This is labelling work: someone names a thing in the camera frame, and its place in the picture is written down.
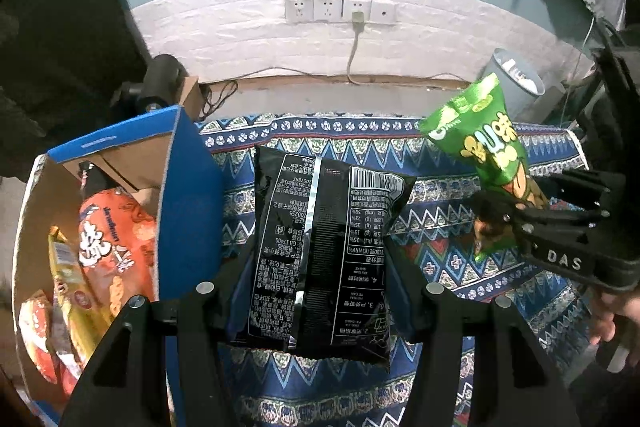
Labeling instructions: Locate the person's right hand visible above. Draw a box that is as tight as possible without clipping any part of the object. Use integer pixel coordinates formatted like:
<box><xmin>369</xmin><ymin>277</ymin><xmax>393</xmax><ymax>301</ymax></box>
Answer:
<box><xmin>588</xmin><ymin>289</ymin><xmax>635</xmax><ymax>350</ymax></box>

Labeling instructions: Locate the small brown cardboard box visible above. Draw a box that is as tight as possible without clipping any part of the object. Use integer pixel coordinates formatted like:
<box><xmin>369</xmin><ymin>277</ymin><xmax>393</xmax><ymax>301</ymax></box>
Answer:
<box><xmin>176</xmin><ymin>75</ymin><xmax>202</xmax><ymax>108</ymax></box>

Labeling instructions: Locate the green snack bag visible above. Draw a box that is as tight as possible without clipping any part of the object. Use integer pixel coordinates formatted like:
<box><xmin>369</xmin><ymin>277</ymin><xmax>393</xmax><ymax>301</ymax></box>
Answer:
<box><xmin>418</xmin><ymin>73</ymin><xmax>552</xmax><ymax>264</ymax></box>

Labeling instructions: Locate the grey plug with cable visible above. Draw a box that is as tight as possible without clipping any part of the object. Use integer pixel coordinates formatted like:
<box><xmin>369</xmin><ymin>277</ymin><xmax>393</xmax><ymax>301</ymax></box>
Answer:
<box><xmin>346</xmin><ymin>12</ymin><xmax>367</xmax><ymax>86</ymax></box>

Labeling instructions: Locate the red orange snack bag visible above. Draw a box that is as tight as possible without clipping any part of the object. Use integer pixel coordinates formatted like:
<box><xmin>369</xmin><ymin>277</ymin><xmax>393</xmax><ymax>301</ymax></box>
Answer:
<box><xmin>19</xmin><ymin>289</ymin><xmax>67</xmax><ymax>385</ymax></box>

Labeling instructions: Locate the white wall socket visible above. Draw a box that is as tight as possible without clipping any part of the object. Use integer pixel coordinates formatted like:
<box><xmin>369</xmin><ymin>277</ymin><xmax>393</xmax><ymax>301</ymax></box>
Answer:
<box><xmin>313</xmin><ymin>0</ymin><xmax>344</xmax><ymax>23</ymax></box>
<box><xmin>370</xmin><ymin>0</ymin><xmax>396</xmax><ymax>24</ymax></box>
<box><xmin>285</xmin><ymin>0</ymin><xmax>315</xmax><ymax>24</ymax></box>
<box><xmin>342</xmin><ymin>0</ymin><xmax>372</xmax><ymax>24</ymax></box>

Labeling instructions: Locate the patterned blue tablecloth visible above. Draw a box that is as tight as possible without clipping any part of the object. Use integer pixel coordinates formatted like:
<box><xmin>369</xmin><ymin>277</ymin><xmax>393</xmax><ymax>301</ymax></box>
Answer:
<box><xmin>167</xmin><ymin>114</ymin><xmax>603</xmax><ymax>427</ymax></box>

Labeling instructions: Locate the large gold snack bag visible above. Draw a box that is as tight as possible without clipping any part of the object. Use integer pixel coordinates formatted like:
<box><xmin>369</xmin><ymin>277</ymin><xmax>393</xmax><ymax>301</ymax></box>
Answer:
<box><xmin>47</xmin><ymin>226</ymin><xmax>112</xmax><ymax>360</ymax></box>

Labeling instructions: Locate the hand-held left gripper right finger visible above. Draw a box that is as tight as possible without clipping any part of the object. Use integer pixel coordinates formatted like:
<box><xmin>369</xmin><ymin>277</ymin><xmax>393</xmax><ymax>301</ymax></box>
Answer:
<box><xmin>390</xmin><ymin>251</ymin><xmax>585</xmax><ymax>427</ymax></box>

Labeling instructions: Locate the blue cardboard box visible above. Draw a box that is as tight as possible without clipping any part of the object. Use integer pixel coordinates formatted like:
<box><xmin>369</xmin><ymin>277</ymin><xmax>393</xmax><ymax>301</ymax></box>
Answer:
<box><xmin>12</xmin><ymin>105</ymin><xmax>224</xmax><ymax>427</ymax></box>

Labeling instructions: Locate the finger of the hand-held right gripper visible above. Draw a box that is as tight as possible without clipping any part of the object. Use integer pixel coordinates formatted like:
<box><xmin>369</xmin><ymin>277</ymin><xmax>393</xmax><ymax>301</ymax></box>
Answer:
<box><xmin>520</xmin><ymin>169</ymin><xmax>627</xmax><ymax>222</ymax></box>
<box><xmin>472</xmin><ymin>190</ymin><xmax>557</xmax><ymax>254</ymax></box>

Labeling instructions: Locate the black cable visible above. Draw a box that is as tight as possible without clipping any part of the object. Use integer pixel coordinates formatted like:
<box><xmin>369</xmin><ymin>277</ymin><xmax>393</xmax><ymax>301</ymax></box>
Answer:
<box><xmin>199</xmin><ymin>78</ymin><xmax>242</xmax><ymax>120</ymax></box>

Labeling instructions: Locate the black tripod stand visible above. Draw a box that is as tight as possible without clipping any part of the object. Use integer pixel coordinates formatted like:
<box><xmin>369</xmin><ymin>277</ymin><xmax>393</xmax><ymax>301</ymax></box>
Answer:
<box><xmin>574</xmin><ymin>19</ymin><xmax>640</xmax><ymax>175</ymax></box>

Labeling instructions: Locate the grey waste bin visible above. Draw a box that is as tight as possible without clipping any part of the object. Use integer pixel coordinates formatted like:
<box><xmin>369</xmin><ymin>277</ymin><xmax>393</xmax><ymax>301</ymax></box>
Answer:
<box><xmin>479</xmin><ymin>48</ymin><xmax>547</xmax><ymax>118</ymax></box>

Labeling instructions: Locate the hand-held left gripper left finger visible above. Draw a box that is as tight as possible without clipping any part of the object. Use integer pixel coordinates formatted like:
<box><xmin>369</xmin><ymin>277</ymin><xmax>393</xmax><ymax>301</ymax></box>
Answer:
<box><xmin>59</xmin><ymin>247</ymin><xmax>257</xmax><ymax>427</ymax></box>

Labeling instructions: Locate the black snack bag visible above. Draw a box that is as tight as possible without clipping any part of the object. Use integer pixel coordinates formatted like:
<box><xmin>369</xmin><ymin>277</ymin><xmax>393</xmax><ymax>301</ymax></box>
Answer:
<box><xmin>232</xmin><ymin>145</ymin><xmax>418</xmax><ymax>371</ymax></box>

